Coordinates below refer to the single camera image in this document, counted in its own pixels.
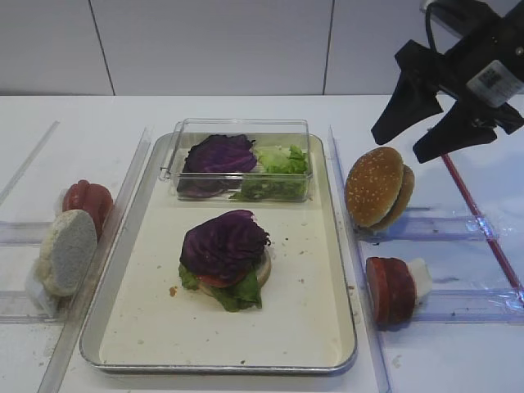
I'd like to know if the purple cabbage in container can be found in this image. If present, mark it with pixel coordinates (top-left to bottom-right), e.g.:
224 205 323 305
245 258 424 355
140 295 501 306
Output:
177 134 257 198

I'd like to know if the clear track right upper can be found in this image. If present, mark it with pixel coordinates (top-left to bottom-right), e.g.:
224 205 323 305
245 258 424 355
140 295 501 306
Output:
355 215 499 243

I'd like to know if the white pusher block left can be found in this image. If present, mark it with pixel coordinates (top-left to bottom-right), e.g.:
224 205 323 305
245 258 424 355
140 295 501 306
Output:
25 273 59 318

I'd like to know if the clear rail of tray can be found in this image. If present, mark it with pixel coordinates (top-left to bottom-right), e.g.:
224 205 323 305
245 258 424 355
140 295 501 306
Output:
327 126 392 392
38 129 151 393

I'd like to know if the tomato slice on burger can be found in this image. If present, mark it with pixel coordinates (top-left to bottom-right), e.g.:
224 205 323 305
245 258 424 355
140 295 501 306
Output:
196 268 251 288

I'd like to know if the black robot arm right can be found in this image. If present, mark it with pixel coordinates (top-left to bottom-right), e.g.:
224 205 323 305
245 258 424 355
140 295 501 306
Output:
371 1 523 163

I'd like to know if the black cable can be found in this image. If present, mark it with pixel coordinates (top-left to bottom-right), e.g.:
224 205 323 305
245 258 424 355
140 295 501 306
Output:
423 2 446 55

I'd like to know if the sesame bun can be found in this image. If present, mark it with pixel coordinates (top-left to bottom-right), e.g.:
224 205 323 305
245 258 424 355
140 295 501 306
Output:
371 165 415 232
345 147 404 228

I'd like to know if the clear far left rail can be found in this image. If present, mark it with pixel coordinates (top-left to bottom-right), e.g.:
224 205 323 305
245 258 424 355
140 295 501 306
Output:
0 120 61 205

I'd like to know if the metal baking tray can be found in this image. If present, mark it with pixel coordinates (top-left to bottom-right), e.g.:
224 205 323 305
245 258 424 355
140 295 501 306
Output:
79 136 357 375

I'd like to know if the green lettuce leaf on burger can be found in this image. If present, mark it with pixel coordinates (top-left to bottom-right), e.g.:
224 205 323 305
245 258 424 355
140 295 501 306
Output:
178 264 262 312

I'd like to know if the clear track left upper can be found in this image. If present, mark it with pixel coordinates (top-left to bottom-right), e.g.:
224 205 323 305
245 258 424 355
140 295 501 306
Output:
0 221 52 246

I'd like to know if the pale bun halves left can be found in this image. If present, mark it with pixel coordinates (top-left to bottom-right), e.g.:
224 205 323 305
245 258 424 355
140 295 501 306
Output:
35 210 97 297

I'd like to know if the green lettuce in container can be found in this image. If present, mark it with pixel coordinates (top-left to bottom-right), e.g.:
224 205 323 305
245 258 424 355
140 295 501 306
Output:
229 145 309 201

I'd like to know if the sesame top bun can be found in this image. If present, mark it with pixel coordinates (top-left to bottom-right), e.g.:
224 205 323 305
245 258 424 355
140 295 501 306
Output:
345 147 404 228

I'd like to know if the clear track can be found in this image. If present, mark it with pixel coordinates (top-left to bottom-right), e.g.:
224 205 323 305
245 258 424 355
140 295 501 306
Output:
1 291 67 325
411 289 523 325
0 221 52 246
355 215 499 243

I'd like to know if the clear rail left of tray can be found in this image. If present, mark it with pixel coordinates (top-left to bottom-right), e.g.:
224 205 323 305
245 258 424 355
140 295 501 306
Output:
38 129 151 393

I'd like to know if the stack of meat patties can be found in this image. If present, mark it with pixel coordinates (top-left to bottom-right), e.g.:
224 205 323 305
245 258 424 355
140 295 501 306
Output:
366 257 416 327

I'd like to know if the red plastic rail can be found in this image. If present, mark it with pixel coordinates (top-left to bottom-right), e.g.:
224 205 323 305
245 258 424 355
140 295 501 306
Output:
441 154 523 291

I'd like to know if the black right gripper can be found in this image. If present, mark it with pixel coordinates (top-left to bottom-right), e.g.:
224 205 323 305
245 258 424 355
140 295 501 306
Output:
371 16 523 163

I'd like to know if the stack of tomato slices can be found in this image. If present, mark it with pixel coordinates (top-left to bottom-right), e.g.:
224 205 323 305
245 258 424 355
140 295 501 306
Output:
62 179 113 239

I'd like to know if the clear track left lower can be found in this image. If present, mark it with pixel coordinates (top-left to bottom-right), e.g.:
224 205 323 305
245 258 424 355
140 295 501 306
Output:
1 291 67 325

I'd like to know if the clear track right lower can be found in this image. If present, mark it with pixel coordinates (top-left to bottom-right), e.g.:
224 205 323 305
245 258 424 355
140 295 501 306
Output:
411 289 523 325

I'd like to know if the clear rail right of tray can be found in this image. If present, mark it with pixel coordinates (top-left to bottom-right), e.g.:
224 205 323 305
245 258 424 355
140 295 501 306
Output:
327 126 392 392

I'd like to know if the clear plastic container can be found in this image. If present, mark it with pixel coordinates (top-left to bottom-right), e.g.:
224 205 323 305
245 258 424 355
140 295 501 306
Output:
159 118 313 202

